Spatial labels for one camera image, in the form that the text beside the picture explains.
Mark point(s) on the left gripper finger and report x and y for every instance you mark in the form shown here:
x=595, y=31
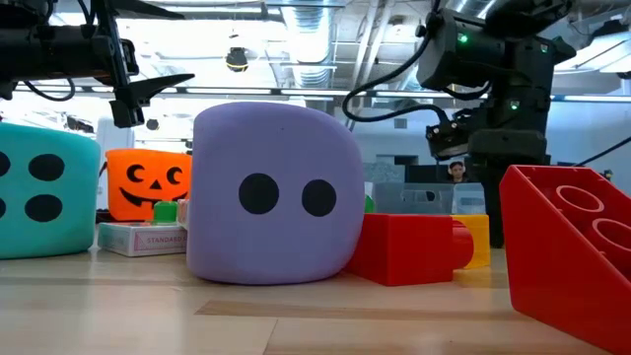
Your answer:
x=148, y=89
x=143, y=9

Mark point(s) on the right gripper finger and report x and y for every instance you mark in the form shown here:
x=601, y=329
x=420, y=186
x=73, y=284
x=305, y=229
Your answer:
x=492, y=207

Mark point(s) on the yellow toy brick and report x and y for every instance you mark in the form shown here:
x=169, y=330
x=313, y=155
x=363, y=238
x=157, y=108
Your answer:
x=480, y=236

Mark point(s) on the red toy brick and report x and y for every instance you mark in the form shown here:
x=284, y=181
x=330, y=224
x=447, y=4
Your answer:
x=404, y=246
x=542, y=276

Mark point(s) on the small green toy brick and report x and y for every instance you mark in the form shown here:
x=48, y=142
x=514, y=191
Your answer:
x=369, y=204

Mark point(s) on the green four-stud toy brick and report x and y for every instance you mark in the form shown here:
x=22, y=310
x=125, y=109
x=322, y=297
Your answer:
x=165, y=213

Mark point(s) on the purple foam die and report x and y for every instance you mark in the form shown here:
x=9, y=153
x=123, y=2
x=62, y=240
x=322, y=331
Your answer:
x=276, y=148

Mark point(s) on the card deck printed standard size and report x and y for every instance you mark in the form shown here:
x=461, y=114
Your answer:
x=128, y=241

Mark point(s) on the teal foam die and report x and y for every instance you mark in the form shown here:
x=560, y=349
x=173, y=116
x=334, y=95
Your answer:
x=64, y=232

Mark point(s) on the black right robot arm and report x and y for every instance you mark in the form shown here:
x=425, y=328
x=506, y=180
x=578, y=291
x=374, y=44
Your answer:
x=517, y=64

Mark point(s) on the clear plastic bin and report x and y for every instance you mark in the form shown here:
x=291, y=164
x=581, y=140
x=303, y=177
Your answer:
x=468, y=199

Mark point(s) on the person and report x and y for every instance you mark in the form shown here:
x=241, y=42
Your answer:
x=457, y=172

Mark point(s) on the orange pumpkin bucket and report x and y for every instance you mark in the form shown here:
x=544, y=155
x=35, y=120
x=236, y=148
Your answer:
x=148, y=163

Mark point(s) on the long ceiling light strip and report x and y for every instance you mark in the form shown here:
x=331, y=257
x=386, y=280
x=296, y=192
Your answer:
x=227, y=91

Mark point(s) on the black ceiling-hung device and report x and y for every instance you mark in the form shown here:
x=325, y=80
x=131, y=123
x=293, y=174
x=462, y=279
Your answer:
x=236, y=60

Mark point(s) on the grey plastic bin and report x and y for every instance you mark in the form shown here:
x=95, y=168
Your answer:
x=394, y=197

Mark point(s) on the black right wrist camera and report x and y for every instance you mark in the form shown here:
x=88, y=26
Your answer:
x=446, y=140

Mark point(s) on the silver spiral ventilation duct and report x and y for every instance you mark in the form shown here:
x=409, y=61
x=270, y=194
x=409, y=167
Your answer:
x=310, y=44

